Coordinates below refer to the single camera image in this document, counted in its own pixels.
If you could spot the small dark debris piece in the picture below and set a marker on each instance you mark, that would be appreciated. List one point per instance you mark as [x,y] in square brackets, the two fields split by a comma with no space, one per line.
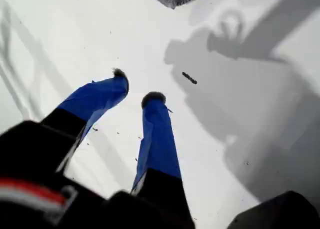
[189,77]

